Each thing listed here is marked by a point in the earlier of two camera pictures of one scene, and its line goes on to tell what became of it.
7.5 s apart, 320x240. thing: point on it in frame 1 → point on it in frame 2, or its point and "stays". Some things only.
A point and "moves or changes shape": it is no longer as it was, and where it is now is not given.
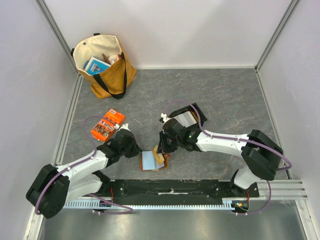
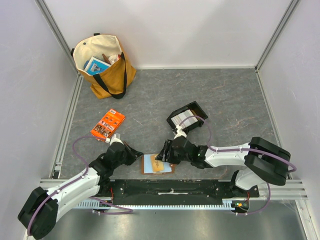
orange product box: x=106 y=126 stays
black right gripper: x=162 y=142 → x=165 y=151
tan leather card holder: x=147 y=163 moves or changes shape
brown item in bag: x=106 y=59 stays
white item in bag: x=113 y=58 stays
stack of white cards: x=187 y=119 stays
